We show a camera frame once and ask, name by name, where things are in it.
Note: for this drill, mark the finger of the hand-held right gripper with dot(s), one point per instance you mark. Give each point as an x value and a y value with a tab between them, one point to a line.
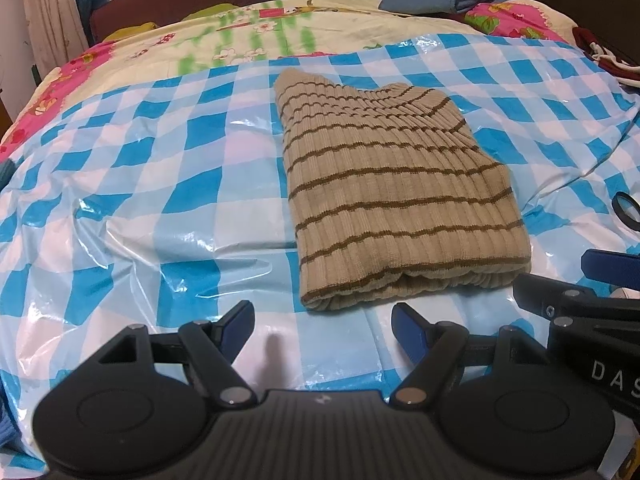
612	267
535	292

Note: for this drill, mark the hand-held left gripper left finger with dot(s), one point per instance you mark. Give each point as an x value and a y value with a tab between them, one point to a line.
237	325

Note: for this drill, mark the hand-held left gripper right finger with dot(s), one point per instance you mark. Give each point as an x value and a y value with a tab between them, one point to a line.
407	327

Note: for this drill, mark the tan striped knit sweater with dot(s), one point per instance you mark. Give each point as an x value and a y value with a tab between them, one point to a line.
390	200

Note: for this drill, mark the blue checkered plastic sheet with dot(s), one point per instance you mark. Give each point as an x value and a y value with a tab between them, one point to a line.
150	185

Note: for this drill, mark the blue knit cloth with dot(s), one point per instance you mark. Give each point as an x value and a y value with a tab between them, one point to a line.
7	427

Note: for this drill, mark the floral printed quilt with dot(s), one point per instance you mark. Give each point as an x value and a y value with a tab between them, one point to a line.
210	30

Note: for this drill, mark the yellow-green cloth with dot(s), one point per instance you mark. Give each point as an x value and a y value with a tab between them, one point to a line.
130	31

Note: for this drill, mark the beige curtain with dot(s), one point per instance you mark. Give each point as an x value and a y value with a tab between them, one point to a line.
52	15

